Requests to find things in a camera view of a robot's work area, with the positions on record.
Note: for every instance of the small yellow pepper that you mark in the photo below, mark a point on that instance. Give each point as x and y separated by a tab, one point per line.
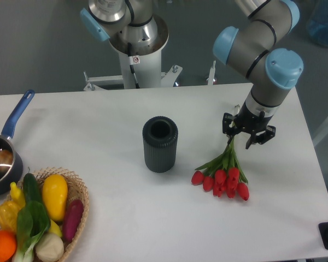
17	194

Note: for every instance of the purple eggplant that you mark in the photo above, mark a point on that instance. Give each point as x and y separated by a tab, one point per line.
72	219

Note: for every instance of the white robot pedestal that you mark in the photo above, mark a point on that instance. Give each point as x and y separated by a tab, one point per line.
137	35

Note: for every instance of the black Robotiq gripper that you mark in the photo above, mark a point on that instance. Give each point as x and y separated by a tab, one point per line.
252	119

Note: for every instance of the yellow banana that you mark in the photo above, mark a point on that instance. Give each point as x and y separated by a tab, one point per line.
55	229

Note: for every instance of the dark green cucumber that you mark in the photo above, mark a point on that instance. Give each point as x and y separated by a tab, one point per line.
31	189

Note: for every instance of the blue handled saucepan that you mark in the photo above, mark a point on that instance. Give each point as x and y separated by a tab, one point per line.
15	172

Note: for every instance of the dark ribbed vase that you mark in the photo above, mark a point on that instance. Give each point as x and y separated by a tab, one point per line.
160	137

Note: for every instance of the yellow bell pepper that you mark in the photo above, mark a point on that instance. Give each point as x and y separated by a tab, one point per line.
8	216

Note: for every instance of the yellow squash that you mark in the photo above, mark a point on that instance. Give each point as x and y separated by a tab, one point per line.
54	194

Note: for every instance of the beige garlic bulb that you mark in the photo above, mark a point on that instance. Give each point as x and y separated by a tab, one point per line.
50	248

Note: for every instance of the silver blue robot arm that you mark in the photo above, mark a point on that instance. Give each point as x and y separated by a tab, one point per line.
273	72

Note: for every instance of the green bok choy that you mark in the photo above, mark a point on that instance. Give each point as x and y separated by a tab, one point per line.
32	222

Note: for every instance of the red tulip bouquet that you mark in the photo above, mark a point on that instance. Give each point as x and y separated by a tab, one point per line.
223	175

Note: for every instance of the blue translucent container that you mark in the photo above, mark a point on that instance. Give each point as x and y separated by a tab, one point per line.
317	24

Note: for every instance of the orange fruit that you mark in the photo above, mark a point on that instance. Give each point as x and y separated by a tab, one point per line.
8	245

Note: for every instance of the brown bread bun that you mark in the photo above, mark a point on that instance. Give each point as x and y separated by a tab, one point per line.
6	160

